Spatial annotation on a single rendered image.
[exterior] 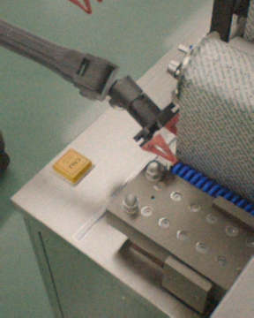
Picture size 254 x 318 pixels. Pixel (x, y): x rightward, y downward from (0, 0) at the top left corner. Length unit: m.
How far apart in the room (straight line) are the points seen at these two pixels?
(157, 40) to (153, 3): 0.32
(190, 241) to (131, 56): 1.98
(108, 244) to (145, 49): 1.91
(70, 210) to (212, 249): 0.37
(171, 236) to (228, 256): 0.12
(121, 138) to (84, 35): 1.76
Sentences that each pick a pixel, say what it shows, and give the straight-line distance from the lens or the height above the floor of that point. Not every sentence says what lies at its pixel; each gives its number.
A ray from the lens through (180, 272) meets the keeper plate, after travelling 1.06.
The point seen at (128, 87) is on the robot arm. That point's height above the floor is 1.18.
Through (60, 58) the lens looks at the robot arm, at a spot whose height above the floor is 1.23.
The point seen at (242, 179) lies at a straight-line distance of 1.11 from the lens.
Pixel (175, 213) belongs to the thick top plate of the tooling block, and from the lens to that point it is 1.11.
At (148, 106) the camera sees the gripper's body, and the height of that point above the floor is 1.15.
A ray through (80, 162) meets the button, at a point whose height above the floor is 0.92.
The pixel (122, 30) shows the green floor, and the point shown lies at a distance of 3.12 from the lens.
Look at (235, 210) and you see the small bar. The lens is 1.11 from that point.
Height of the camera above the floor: 1.97
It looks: 52 degrees down
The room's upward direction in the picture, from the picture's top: 1 degrees counter-clockwise
